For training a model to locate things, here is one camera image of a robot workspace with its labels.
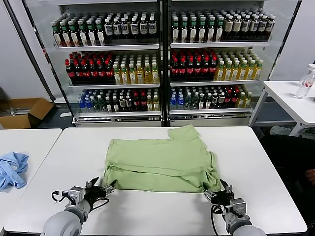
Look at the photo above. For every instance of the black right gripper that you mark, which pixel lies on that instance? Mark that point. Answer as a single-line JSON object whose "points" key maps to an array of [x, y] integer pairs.
{"points": [[221, 197]]}

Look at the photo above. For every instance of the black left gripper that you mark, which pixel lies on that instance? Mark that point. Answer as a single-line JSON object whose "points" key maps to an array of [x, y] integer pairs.
{"points": [[94, 194]]}

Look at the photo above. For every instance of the light green t-shirt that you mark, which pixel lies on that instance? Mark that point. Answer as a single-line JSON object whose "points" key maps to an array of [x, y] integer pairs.
{"points": [[160, 157]]}

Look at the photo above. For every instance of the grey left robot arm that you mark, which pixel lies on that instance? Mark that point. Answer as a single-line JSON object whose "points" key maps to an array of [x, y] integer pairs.
{"points": [[64, 226]]}

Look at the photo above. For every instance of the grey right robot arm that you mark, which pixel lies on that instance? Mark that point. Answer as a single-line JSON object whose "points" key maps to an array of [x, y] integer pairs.
{"points": [[243, 229]]}

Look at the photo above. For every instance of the person in black clothes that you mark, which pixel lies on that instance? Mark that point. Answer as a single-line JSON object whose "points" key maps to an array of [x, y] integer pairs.
{"points": [[288, 157]]}

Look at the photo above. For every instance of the bare person hand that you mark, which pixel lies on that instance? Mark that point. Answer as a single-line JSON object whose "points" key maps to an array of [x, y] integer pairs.
{"points": [[311, 175]]}

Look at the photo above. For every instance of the small white flat object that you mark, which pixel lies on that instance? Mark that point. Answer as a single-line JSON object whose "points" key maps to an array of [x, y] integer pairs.
{"points": [[65, 114]]}

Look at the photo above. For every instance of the green tinted water bottle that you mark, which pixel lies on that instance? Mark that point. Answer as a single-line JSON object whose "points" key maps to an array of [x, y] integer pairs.
{"points": [[96, 105], [103, 105], [188, 102], [195, 102]]}

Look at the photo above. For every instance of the blue water bottle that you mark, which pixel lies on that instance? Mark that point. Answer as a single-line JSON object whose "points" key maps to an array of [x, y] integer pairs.
{"points": [[81, 105], [173, 102], [181, 102], [88, 105]]}

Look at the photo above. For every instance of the white cap dark drink bottle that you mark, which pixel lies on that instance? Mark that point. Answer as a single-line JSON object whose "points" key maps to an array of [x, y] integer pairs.
{"points": [[221, 100], [115, 105], [122, 104], [214, 101], [129, 104], [109, 105], [208, 102], [201, 102]]}

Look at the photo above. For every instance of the grey crumpled cloth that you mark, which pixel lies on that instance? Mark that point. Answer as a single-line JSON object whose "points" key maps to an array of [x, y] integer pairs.
{"points": [[279, 130]]}

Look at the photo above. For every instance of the crumpled light blue cloth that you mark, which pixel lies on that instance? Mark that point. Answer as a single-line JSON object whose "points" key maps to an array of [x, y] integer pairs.
{"points": [[12, 169]]}

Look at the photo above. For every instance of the red cap cola bottle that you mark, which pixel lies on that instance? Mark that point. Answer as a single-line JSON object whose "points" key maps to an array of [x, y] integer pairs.
{"points": [[206, 70], [143, 104], [136, 104], [69, 72], [213, 70], [108, 72], [100, 72], [92, 72], [85, 72], [227, 99], [77, 72], [175, 70], [234, 99], [190, 70], [182, 70], [198, 70]]}

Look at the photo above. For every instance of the yellow juice bottle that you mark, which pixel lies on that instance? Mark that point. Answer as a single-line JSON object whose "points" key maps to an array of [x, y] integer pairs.
{"points": [[241, 100], [258, 71], [139, 76], [117, 76], [248, 100], [147, 75], [235, 72], [243, 72], [156, 104], [228, 72], [155, 75], [250, 72], [124, 76], [220, 72], [132, 76], [149, 104]]}

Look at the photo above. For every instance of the open cardboard box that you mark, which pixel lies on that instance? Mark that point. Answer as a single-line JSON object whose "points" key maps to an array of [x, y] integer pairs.
{"points": [[17, 121]]}

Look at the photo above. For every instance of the bundle of metal rods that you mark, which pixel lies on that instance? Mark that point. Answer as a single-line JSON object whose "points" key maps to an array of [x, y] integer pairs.
{"points": [[14, 111]]}

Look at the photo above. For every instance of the white side table with legs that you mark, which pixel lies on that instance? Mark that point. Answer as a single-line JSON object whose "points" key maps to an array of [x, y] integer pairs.
{"points": [[283, 93]]}

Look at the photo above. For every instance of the clear bottle with red label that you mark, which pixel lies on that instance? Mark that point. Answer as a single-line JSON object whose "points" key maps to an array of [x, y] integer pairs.
{"points": [[303, 91]]}

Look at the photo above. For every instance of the white beverage display cabinet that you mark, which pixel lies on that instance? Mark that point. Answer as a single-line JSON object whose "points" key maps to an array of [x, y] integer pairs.
{"points": [[221, 45], [110, 47]]}

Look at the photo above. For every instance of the green cap tea bottle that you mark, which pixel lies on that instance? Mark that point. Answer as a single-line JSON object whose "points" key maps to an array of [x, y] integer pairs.
{"points": [[193, 32], [100, 36], [211, 32], [184, 32], [91, 36], [202, 32], [56, 37], [175, 32], [82, 36], [73, 37], [219, 32], [65, 37]]}

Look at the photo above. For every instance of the black diagonal metal pole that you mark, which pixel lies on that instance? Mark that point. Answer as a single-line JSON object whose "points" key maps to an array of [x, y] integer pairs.
{"points": [[29, 52]]}

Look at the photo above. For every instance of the clear white cap bottle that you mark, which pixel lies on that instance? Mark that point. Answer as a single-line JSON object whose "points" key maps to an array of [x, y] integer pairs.
{"points": [[310, 67]]}

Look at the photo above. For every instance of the white cap dark label bottle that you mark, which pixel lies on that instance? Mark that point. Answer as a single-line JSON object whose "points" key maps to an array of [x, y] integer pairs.
{"points": [[124, 29], [116, 29], [108, 29], [270, 25], [134, 29], [254, 25], [245, 25], [152, 28], [143, 28], [262, 25]]}

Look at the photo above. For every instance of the transparent cabinet side panel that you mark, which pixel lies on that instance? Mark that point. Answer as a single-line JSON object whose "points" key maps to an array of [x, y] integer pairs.
{"points": [[46, 37], [280, 37]]}

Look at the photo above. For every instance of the beige label tea bottle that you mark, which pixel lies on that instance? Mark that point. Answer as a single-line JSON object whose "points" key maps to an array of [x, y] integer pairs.
{"points": [[237, 25], [228, 25]]}

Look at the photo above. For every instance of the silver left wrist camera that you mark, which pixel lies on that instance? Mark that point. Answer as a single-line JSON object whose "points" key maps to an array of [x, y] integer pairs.
{"points": [[76, 194]]}

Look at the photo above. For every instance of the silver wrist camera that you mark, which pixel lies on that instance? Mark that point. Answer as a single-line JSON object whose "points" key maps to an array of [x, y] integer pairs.
{"points": [[238, 207], [76, 194]]}

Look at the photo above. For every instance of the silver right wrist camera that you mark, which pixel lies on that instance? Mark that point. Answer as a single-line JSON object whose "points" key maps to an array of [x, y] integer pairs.
{"points": [[238, 207]]}

